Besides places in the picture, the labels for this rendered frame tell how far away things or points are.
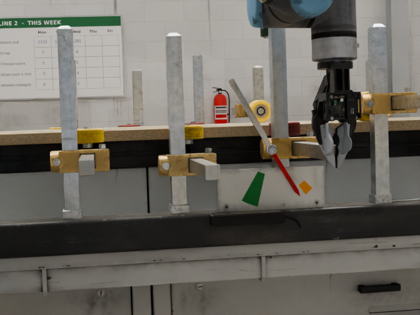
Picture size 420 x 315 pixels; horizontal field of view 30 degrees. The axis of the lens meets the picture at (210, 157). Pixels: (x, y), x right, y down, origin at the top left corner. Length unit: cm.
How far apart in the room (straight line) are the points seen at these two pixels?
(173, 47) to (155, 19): 728
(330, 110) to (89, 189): 76
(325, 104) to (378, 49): 45
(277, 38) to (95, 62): 724
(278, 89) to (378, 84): 25
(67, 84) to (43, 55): 729
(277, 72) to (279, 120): 11
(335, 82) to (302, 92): 772
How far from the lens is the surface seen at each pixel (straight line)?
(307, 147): 176
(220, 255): 190
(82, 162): 155
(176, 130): 184
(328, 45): 156
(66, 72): 184
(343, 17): 157
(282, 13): 145
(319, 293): 222
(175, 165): 184
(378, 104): 195
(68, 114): 183
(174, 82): 184
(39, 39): 914
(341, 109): 157
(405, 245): 202
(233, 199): 186
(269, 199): 188
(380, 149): 196
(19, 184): 206
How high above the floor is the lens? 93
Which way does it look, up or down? 3 degrees down
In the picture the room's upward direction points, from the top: 2 degrees counter-clockwise
